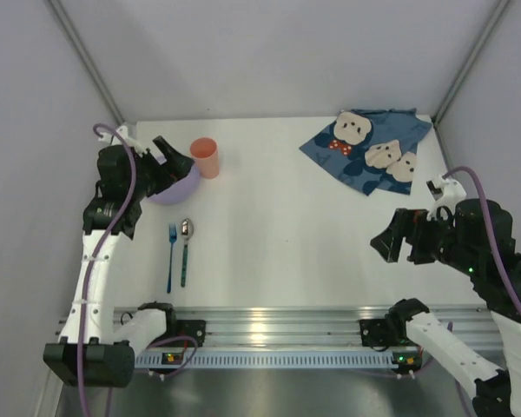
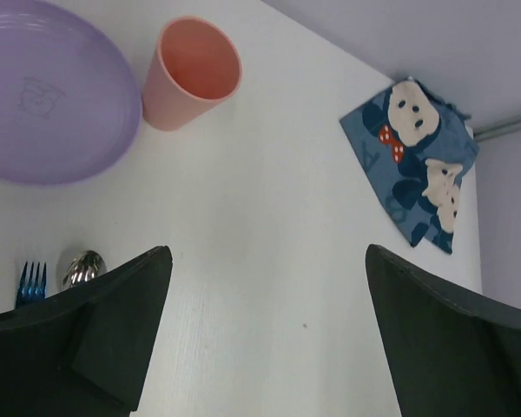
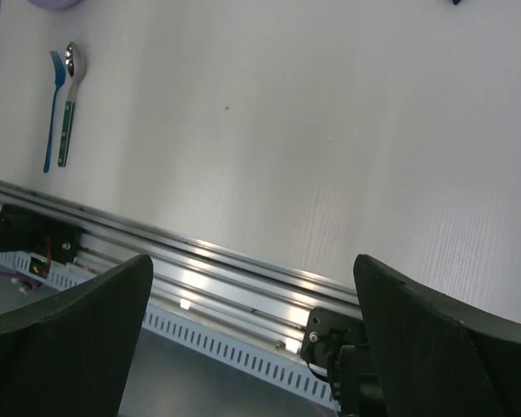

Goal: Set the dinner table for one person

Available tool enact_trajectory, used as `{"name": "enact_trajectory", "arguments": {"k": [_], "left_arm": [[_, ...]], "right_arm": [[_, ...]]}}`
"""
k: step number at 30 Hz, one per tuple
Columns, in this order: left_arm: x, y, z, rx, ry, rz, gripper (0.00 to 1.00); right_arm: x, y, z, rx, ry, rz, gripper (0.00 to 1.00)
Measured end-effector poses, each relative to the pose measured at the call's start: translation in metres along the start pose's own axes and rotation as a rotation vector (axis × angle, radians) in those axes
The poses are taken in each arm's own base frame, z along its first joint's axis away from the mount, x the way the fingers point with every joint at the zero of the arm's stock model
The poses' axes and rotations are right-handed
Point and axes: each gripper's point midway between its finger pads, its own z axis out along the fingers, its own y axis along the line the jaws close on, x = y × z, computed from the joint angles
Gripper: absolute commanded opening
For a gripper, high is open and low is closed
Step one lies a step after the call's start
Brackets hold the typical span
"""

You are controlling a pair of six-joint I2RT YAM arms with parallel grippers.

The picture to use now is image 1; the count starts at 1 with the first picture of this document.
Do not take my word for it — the purple plastic plate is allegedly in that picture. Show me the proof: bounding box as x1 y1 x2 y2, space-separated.
149 165 201 205

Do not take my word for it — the blue cartoon mouse placemat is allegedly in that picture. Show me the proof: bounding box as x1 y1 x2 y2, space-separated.
300 109 432 195

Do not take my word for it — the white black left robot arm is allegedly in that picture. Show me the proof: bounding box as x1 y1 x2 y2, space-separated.
43 136 193 387

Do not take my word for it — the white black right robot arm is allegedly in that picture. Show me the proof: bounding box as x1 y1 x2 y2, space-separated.
370 199 521 416

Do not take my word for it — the salmon plastic cup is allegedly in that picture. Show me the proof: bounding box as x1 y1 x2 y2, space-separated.
189 137 220 179

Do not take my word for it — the blue metal fork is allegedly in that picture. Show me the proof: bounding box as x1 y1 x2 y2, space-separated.
166 223 177 294

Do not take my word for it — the green handled steel spoon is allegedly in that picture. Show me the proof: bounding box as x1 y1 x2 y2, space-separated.
181 218 195 288

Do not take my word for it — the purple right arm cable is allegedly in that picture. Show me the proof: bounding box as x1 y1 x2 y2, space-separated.
442 166 521 344

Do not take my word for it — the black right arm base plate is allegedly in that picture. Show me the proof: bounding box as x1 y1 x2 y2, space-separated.
359 318 416 352

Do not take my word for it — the aluminium mounting rail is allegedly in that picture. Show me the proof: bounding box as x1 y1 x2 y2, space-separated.
54 306 511 348

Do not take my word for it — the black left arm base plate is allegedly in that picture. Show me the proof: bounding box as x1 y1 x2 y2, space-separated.
167 319 207 347

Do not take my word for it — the left aluminium frame post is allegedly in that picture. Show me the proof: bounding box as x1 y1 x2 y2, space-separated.
43 0 129 125

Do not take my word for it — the aluminium frame post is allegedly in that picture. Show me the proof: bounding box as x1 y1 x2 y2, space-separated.
43 0 129 125
432 0 513 127

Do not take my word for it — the perforated grey cable duct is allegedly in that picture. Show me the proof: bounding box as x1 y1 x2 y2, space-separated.
135 349 422 369

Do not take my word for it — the right aluminium frame post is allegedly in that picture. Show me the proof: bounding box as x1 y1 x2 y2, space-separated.
432 0 513 127

